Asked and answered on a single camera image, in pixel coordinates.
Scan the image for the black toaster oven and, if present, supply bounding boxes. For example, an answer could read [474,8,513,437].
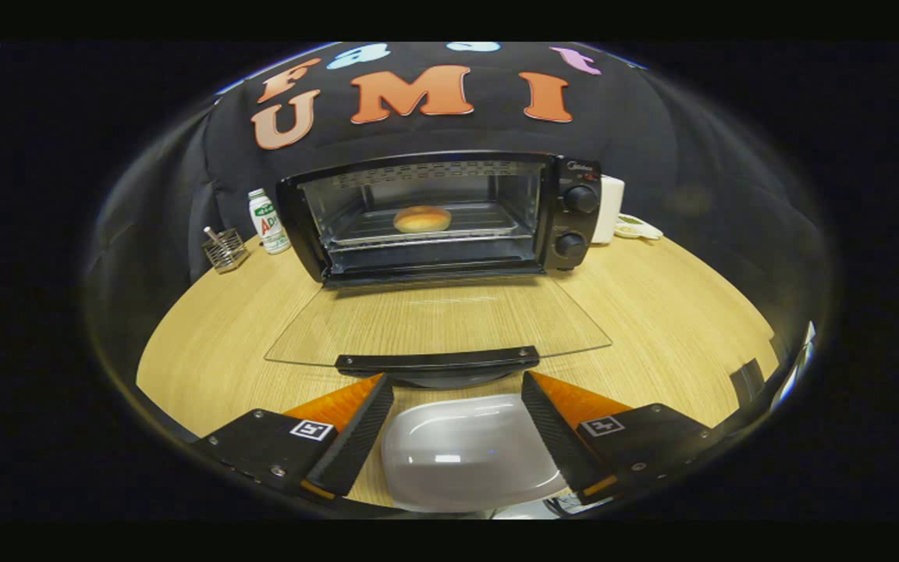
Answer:
[264,151,614,389]

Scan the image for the metal wire holder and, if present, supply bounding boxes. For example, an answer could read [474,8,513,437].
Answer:
[201,229,250,273]

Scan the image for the glazed brown donut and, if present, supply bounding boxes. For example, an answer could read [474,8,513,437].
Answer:
[393,205,453,233]

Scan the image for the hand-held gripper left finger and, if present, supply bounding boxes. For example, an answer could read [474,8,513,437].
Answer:
[190,372,396,502]

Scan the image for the white bottle green cap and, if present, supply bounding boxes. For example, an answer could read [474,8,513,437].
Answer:
[247,188,292,255]

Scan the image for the small white dish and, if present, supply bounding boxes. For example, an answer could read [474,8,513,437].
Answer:
[613,213,664,241]

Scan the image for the white plate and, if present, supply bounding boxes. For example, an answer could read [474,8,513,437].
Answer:
[381,394,569,514]

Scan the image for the white boxy appliance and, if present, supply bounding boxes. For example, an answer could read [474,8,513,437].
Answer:
[592,176,626,244]

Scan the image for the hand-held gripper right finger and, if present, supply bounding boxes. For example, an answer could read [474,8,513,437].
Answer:
[521,370,716,507]

